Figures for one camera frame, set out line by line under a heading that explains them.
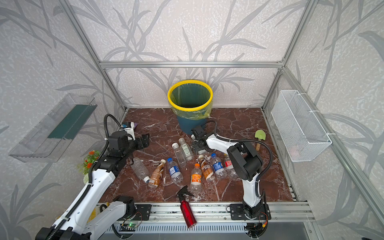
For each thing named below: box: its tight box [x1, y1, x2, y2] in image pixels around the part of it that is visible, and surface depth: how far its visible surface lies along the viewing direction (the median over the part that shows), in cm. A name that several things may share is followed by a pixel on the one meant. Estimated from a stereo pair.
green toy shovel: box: [255, 129, 267, 151], surface depth 107 cm
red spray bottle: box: [175, 185, 197, 228], surface depth 74 cm
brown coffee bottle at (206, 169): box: [198, 154, 214, 180], surface depth 85 cm
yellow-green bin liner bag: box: [169, 83, 213, 120], surface depth 98 cm
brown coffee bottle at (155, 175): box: [148, 159, 166, 189], surface depth 83 cm
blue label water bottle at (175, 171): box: [167, 157, 184, 184], surface depth 85 cm
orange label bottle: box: [190, 163, 203, 193], surface depth 82 cm
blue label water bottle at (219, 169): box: [211, 153, 226, 180], surface depth 87 cm
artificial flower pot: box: [77, 150, 101, 184], surface depth 76 cm
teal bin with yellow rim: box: [167, 79, 214, 135], surface depth 93 cm
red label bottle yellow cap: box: [224, 153, 238, 179], surface depth 88 cm
